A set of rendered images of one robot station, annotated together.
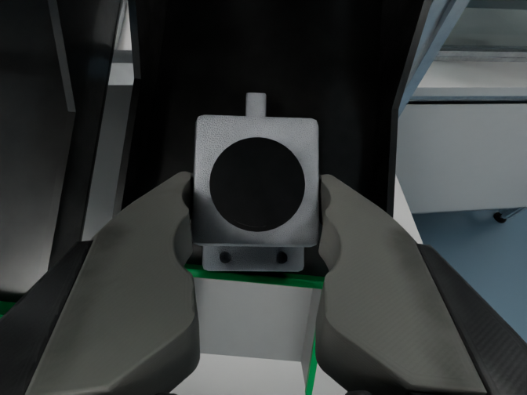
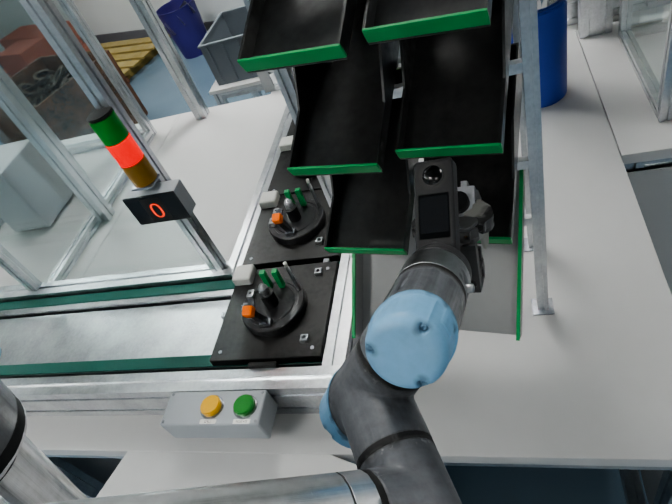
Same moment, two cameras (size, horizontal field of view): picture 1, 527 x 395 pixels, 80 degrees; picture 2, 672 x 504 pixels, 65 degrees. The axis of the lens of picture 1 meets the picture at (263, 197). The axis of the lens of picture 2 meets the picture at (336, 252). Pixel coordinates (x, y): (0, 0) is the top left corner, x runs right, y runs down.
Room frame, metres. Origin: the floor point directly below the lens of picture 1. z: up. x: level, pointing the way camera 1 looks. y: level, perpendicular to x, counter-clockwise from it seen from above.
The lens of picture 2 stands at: (-0.46, -0.19, 1.76)
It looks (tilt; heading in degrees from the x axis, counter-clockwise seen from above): 43 degrees down; 39
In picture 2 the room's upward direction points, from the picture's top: 24 degrees counter-clockwise
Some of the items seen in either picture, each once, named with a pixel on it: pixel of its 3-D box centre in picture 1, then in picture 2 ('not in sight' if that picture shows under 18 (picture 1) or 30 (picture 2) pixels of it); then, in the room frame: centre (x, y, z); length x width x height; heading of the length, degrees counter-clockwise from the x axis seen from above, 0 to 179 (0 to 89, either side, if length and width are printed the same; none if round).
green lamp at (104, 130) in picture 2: not in sight; (108, 127); (0.10, 0.64, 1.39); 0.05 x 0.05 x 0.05
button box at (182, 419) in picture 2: not in sight; (219, 414); (-0.20, 0.45, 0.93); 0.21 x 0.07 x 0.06; 104
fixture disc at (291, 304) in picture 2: not in sight; (274, 306); (0.03, 0.42, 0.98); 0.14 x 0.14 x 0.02
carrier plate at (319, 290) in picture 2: not in sight; (277, 311); (0.03, 0.42, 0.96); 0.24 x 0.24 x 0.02; 14
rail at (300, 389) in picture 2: not in sight; (153, 391); (-0.18, 0.65, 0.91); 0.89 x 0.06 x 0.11; 104
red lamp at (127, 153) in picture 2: not in sight; (124, 149); (0.10, 0.64, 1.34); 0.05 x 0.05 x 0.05
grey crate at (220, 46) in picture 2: not in sight; (269, 35); (1.87, 1.52, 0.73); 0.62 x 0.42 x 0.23; 104
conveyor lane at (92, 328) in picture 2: not in sight; (172, 324); (-0.02, 0.72, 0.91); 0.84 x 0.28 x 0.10; 104
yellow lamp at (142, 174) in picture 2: not in sight; (139, 170); (0.10, 0.64, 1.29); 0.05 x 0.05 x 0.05
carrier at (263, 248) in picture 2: not in sight; (292, 210); (0.28, 0.48, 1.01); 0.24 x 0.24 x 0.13; 14
